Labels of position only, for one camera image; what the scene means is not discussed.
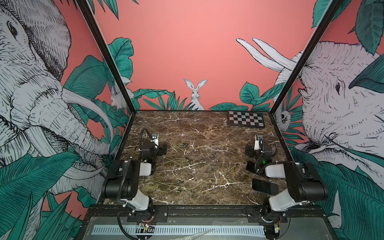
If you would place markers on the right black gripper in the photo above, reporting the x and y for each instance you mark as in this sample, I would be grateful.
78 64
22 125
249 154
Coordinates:
250 150

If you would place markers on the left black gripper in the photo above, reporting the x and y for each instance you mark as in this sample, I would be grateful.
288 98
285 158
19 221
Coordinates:
160 150

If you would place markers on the black smartphone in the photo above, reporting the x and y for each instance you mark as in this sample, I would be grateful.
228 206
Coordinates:
255 168
265 187

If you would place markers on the green wired earphones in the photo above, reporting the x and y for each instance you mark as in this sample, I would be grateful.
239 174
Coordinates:
200 177

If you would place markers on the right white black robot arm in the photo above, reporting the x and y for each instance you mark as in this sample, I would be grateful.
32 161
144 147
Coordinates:
304 184

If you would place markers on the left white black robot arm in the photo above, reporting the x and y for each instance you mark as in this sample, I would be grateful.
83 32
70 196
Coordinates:
122 181

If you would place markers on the black white checkerboard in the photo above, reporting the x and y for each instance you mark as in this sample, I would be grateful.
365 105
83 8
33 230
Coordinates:
246 119

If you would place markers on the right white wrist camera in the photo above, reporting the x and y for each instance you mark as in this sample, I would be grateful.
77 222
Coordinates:
258 142

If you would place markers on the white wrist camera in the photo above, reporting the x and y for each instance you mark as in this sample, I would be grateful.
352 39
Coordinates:
258 142
155 139

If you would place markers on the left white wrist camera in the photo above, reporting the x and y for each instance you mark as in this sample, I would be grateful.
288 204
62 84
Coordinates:
155 139

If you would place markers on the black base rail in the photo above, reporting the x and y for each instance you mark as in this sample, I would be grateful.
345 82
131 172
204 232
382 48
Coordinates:
162 213

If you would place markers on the white slotted cable duct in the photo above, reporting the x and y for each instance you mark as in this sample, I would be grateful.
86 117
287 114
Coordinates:
180 230

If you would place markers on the left black frame post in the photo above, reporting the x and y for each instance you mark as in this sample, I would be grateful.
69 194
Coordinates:
99 38

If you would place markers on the black frame post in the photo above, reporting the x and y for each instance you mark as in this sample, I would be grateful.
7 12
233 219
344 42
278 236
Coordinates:
327 17
99 38

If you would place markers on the right black frame post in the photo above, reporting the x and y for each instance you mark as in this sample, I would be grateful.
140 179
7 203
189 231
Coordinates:
327 17

